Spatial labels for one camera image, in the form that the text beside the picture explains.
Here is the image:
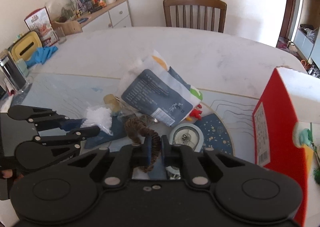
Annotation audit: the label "white plastic bag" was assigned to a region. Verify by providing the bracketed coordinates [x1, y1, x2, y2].
[81, 106, 113, 135]

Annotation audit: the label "brown braided cord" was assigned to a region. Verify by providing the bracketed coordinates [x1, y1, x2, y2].
[124, 115, 162, 173]

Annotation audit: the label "red keychain figure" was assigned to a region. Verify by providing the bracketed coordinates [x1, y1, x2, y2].
[185, 104, 202, 121]

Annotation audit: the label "blue grey paper packet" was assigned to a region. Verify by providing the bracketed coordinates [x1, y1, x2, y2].
[117, 51, 203, 127]

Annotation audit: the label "yellow small box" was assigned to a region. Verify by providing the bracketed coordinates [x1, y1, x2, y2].
[304, 145, 314, 173]

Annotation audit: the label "green tassel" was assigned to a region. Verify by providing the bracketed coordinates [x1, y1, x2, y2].
[313, 167, 320, 185]

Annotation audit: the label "teal egg-shaped toy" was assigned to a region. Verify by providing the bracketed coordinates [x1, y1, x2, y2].
[299, 128, 314, 148]

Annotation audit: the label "person's left hand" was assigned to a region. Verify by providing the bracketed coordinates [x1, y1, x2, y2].
[0, 169, 13, 179]

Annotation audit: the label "black tall tumbler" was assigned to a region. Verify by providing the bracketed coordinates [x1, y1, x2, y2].
[1, 49, 28, 92]

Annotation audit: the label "blue cloth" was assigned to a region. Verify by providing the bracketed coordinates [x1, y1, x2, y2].
[25, 46, 58, 68]

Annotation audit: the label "yellow tissue box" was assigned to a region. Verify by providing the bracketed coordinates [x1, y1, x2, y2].
[10, 31, 42, 61]

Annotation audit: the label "drinking glass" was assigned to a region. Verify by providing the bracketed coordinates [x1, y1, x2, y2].
[54, 27, 67, 44]

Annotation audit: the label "red white snack bag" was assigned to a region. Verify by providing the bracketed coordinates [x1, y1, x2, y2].
[24, 7, 58, 47]

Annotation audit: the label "red cardboard shoe box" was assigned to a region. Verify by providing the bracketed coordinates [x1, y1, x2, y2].
[252, 67, 319, 226]

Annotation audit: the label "white wooden sideboard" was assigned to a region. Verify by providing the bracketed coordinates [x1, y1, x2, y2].
[52, 0, 133, 35]

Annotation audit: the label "wooden dining chair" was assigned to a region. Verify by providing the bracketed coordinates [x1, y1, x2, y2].
[163, 0, 227, 33]

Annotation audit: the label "red patterned rug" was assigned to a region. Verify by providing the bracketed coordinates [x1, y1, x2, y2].
[276, 37, 299, 58]

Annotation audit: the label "orange slippers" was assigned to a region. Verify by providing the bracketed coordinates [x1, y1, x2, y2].
[301, 60, 311, 70]

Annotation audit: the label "dark wooden door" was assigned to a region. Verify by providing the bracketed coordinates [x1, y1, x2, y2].
[279, 0, 296, 38]

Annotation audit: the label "white cabinet wall unit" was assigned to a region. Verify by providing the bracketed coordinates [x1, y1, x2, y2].
[293, 0, 319, 68]

